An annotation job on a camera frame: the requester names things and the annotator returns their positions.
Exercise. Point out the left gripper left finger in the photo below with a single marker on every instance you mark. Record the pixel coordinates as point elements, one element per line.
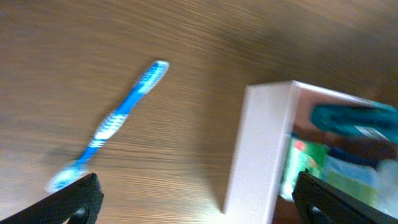
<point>79,202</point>

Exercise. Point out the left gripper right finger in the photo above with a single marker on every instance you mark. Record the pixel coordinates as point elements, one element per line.
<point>320,202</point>

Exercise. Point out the green toothpaste box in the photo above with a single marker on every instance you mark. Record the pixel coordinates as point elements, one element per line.
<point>301,156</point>

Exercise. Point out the clear pump soap bottle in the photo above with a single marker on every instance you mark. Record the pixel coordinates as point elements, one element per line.
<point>387,187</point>

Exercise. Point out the blue white toothbrush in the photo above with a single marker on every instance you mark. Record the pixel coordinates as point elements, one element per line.
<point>109,126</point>

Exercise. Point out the blue mouthwash bottle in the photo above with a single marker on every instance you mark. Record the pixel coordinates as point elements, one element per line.
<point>356,121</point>

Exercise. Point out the green white soap packet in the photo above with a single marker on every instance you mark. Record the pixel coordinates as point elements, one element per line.
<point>360,182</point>

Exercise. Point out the white cardboard box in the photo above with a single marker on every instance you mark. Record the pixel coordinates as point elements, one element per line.
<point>270,114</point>

